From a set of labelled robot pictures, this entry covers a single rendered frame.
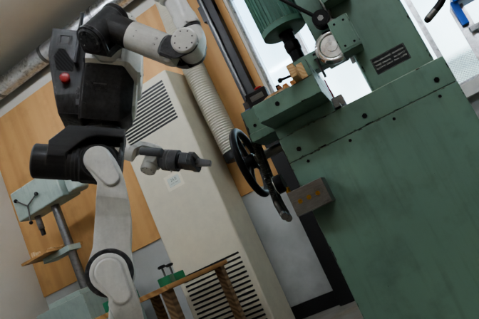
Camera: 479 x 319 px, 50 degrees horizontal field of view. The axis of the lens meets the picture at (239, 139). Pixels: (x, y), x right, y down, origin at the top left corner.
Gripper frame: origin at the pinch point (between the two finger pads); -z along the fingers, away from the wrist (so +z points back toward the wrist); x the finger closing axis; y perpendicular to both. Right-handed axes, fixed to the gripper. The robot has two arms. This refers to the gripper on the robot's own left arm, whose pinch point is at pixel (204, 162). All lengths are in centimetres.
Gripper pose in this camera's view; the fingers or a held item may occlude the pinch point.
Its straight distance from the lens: 206.5
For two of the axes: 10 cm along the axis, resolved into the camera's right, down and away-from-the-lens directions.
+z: -9.5, -0.6, 3.0
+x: -2.6, -3.9, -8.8
